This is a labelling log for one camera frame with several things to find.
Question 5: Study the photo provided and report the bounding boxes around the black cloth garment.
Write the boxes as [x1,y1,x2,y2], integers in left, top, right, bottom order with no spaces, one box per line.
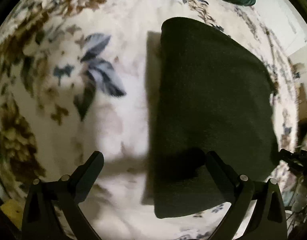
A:
[144,17,279,218]

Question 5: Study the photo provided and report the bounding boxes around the floral white bed blanket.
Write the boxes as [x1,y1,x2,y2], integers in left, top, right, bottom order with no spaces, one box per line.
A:
[0,0,298,239]

